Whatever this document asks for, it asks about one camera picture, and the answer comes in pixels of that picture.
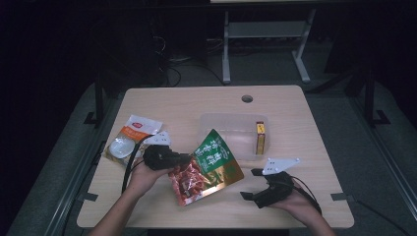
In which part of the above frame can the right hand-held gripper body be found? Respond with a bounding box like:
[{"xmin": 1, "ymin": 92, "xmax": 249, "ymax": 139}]
[{"xmin": 255, "ymin": 157, "xmax": 301, "ymax": 209}]

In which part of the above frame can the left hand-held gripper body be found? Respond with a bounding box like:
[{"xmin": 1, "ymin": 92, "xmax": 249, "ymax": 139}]
[{"xmin": 143, "ymin": 130, "xmax": 186, "ymax": 171}]

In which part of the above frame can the red snack packet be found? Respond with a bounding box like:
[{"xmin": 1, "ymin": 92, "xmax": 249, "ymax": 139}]
[{"xmin": 167, "ymin": 159, "xmax": 211, "ymax": 207}]

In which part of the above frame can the green gold snack packet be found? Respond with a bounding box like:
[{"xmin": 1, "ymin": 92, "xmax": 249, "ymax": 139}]
[{"xmin": 192, "ymin": 128, "xmax": 246, "ymax": 195}]

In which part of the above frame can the yellow red small box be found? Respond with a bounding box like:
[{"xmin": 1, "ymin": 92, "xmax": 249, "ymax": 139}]
[{"xmin": 255, "ymin": 120, "xmax": 267, "ymax": 156}]

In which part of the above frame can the clear plastic container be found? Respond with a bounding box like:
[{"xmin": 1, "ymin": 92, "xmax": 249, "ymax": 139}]
[{"xmin": 198, "ymin": 112, "xmax": 270, "ymax": 162}]

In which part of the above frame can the person's right hand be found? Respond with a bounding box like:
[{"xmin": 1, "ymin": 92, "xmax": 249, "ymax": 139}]
[{"xmin": 270, "ymin": 181, "xmax": 322, "ymax": 227}]

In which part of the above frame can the person's left hand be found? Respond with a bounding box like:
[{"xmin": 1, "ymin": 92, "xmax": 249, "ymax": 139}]
[{"xmin": 125, "ymin": 158, "xmax": 172, "ymax": 200}]

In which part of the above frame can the white orange snack packet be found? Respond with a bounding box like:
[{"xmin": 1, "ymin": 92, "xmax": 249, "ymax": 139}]
[{"xmin": 103, "ymin": 114, "xmax": 164, "ymax": 165}]

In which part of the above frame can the grey tape strip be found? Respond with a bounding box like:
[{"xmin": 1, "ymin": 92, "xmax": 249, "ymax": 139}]
[
  {"xmin": 329, "ymin": 193, "xmax": 356, "ymax": 203},
  {"xmin": 78, "ymin": 192, "xmax": 99, "ymax": 203}
]

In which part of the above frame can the black metal stand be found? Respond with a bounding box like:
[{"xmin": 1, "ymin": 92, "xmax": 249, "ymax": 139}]
[
  {"xmin": 83, "ymin": 74, "xmax": 106, "ymax": 128},
  {"xmin": 363, "ymin": 69, "xmax": 391, "ymax": 128}
]

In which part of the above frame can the white metal stand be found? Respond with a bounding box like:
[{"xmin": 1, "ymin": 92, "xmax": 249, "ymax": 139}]
[{"xmin": 221, "ymin": 8, "xmax": 318, "ymax": 85}]

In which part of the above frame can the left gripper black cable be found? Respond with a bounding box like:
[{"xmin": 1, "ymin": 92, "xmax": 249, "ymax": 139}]
[{"xmin": 120, "ymin": 134, "xmax": 155, "ymax": 195}]

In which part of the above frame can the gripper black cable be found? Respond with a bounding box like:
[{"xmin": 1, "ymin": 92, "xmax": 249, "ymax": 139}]
[
  {"xmin": 120, "ymin": 134, "xmax": 155, "ymax": 195},
  {"xmin": 290, "ymin": 175, "xmax": 324, "ymax": 216}
]

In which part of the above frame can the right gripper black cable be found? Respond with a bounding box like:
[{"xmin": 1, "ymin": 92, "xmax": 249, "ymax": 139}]
[{"xmin": 290, "ymin": 175, "xmax": 324, "ymax": 216}]

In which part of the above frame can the black floor cable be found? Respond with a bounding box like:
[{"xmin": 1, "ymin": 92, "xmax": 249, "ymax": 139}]
[
  {"xmin": 354, "ymin": 199, "xmax": 411, "ymax": 236},
  {"xmin": 162, "ymin": 62, "xmax": 228, "ymax": 89}
]

